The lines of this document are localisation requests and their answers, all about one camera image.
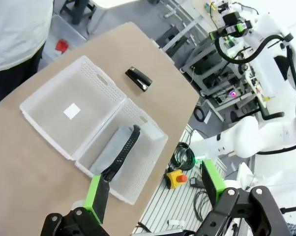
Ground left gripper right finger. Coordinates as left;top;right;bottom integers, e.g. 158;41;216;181
197;159;292;236

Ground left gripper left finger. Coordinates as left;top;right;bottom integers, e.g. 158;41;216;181
40;175;111;236

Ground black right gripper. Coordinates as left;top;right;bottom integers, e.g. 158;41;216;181
208;12;253;41

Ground grey zippered pencil case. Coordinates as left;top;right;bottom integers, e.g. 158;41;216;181
89;123;142;184

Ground black stapler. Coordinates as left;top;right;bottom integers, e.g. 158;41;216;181
124;66;153;93

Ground metal equipment rack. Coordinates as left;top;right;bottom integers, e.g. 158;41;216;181
179;40;285;122

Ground small black device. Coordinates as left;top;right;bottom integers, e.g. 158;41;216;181
189;177;204;188

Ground white perforated plastic basket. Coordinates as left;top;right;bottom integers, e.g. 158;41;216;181
19;55;127;161
74;98;169;206

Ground small white block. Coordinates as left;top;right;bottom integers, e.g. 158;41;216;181
168;219;186;227

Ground aluminium base platform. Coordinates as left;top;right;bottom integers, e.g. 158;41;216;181
131;122;240;236

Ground yellow emergency stop box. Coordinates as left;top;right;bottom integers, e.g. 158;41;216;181
163;169;188;190

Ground white square label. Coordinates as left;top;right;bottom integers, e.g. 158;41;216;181
63;103;81;120

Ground white table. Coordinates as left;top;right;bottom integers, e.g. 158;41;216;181
89;0;149;12

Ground red item in basket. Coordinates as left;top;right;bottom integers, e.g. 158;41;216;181
55;38;70;54

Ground white storage basket with print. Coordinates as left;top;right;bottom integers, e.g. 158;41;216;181
43;14;87;63

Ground person in white t-shirt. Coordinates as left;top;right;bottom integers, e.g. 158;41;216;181
0;0;54;103

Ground aluminium profile frame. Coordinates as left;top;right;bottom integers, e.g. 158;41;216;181
152;0;213;54

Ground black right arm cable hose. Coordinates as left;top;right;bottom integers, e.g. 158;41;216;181
214;34;296;120

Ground coiled green black cable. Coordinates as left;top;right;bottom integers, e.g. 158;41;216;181
170;142;197;171

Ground black metal frame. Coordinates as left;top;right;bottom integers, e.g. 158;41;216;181
60;0;97;26

